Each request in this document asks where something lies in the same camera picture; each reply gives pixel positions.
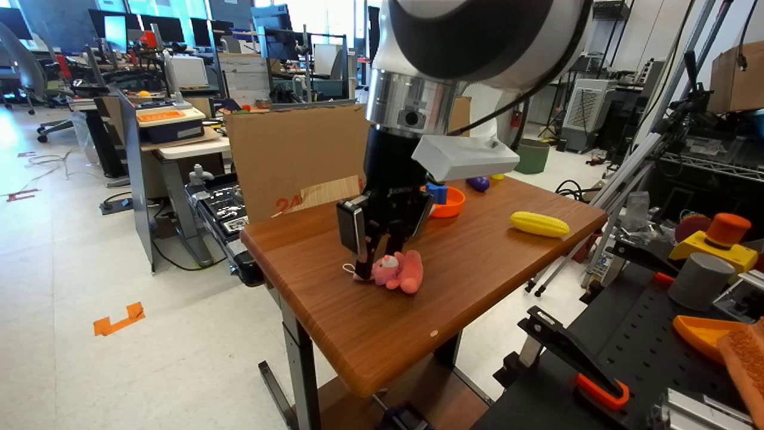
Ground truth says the red fire extinguisher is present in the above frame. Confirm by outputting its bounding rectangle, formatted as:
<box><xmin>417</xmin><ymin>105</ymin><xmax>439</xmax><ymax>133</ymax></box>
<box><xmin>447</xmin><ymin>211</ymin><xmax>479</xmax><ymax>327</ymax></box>
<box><xmin>508</xmin><ymin>111</ymin><xmax>522</xmax><ymax>129</ymax></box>

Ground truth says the blue cube block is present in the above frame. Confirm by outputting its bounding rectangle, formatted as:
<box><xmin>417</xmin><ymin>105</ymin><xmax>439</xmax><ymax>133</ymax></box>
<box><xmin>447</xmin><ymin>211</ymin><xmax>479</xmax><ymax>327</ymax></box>
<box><xmin>426</xmin><ymin>184</ymin><xmax>447</xmax><ymax>203</ymax></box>

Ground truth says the pink plush toy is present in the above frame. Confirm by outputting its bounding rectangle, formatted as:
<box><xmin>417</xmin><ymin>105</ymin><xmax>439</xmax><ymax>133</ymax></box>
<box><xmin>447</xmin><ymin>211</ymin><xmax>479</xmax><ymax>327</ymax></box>
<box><xmin>372</xmin><ymin>251</ymin><xmax>423</xmax><ymax>295</ymax></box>

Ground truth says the cardboard box on shelf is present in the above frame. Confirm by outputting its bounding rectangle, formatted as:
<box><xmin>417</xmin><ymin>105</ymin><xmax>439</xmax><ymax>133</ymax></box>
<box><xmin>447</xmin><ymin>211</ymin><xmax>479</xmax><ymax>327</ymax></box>
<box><xmin>710</xmin><ymin>42</ymin><xmax>764</xmax><ymax>114</ymax></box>

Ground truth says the wooden table with metal legs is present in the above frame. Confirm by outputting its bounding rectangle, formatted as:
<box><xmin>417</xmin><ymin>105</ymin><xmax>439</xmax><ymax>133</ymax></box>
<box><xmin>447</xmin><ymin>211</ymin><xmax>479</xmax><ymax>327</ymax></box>
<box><xmin>244</xmin><ymin>179</ymin><xmax>603</xmax><ymax>430</ymax></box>

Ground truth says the robot arm white and black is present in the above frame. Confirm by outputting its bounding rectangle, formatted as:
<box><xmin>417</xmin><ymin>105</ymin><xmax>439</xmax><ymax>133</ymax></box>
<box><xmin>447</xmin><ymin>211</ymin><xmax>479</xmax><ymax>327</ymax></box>
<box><xmin>336</xmin><ymin>0</ymin><xmax>594</xmax><ymax>282</ymax></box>

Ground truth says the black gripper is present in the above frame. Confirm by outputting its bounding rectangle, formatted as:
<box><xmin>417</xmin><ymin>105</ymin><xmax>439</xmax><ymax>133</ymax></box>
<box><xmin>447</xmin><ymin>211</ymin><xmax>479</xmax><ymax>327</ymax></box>
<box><xmin>336</xmin><ymin>129</ymin><xmax>430</xmax><ymax>282</ymax></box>

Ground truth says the purple toy eggplant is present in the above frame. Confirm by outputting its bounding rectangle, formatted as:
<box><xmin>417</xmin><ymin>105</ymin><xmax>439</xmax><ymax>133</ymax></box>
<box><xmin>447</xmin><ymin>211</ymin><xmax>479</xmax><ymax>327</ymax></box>
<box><xmin>465</xmin><ymin>176</ymin><xmax>489</xmax><ymax>194</ymax></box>

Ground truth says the yellow toy corn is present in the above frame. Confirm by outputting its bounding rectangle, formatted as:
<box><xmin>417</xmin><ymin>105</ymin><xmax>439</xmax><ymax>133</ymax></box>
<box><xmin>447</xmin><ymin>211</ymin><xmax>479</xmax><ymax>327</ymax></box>
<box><xmin>508</xmin><ymin>211</ymin><xmax>571</xmax><ymax>239</ymax></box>

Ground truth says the brown cardboard panel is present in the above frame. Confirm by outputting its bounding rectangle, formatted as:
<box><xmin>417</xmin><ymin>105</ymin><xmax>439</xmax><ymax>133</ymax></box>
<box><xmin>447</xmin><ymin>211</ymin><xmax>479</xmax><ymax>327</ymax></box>
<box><xmin>225</xmin><ymin>96</ymin><xmax>472</xmax><ymax>227</ymax></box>

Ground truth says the green storage bin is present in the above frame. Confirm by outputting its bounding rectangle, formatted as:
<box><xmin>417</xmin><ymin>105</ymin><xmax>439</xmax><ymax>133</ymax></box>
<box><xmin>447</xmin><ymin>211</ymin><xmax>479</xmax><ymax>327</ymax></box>
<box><xmin>515</xmin><ymin>142</ymin><xmax>550</xmax><ymax>174</ymax></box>

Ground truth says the orange tape floor marker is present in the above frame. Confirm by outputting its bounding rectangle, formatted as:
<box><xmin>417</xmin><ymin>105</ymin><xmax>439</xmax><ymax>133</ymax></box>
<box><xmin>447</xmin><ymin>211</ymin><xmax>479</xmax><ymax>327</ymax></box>
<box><xmin>94</xmin><ymin>302</ymin><xmax>146</xmax><ymax>338</ymax></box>

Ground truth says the grey desk with wooden top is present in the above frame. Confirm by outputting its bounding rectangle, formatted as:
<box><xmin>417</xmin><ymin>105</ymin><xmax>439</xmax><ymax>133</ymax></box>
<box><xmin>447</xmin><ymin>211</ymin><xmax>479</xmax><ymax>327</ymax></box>
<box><xmin>115</xmin><ymin>93</ymin><xmax>229</xmax><ymax>267</ymax></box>

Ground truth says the black clamp with orange handle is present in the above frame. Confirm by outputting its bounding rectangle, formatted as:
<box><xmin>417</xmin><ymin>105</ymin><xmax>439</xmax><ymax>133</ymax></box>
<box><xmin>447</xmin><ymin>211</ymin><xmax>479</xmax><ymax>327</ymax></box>
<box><xmin>518</xmin><ymin>307</ymin><xmax>631</xmax><ymax>413</ymax></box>

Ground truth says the grey cylinder cup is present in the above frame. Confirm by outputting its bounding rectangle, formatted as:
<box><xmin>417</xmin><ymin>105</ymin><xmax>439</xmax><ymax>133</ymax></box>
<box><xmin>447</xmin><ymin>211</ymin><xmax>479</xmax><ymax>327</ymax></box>
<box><xmin>669</xmin><ymin>253</ymin><xmax>736</xmax><ymax>314</ymax></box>

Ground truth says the yellow and orange toy block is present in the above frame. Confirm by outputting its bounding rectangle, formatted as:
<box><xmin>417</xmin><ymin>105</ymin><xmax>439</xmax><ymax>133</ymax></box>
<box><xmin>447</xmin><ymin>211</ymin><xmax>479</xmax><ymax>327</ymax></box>
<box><xmin>669</xmin><ymin>214</ymin><xmax>760</xmax><ymax>273</ymax></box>

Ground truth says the orange plastic bowl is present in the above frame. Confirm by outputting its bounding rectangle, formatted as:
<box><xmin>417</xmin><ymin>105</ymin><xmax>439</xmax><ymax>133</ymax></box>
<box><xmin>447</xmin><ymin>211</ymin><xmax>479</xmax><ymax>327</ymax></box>
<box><xmin>430</xmin><ymin>187</ymin><xmax>465</xmax><ymax>219</ymax></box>

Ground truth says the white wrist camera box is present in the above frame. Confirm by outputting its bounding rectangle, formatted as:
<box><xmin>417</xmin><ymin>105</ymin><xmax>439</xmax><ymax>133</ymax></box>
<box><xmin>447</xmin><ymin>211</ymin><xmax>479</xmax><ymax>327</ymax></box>
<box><xmin>412</xmin><ymin>133</ymin><xmax>520</xmax><ymax>182</ymax></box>

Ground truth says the orange plastic tray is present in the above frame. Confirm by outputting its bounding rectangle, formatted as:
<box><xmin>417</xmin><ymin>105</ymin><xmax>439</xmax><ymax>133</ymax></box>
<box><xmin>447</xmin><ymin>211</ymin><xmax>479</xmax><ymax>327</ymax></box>
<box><xmin>674</xmin><ymin>316</ymin><xmax>743</xmax><ymax>364</ymax></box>

